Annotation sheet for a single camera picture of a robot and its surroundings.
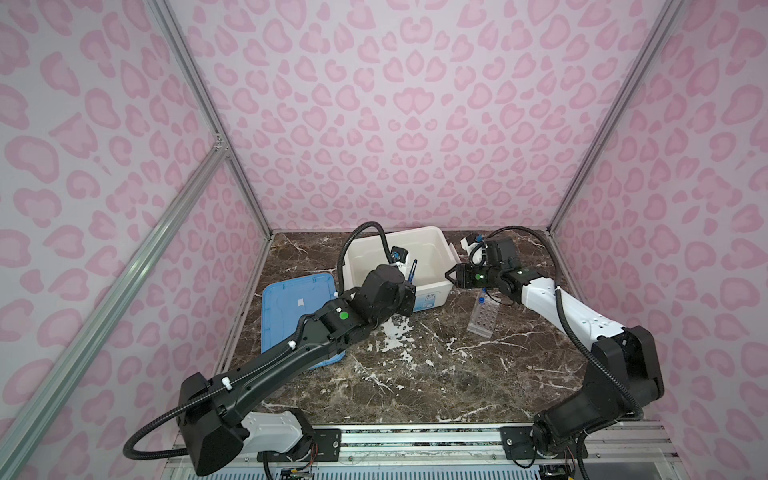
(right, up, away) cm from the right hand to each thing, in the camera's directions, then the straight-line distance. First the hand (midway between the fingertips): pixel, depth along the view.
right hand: (453, 271), depth 85 cm
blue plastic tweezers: (-12, +1, -12) cm, 17 cm away
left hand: (-12, -1, -13) cm, 18 cm away
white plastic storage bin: (-5, +8, +16) cm, 19 cm away
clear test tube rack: (+12, -15, +10) cm, 21 cm away
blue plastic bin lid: (-54, -12, +15) cm, 57 cm away
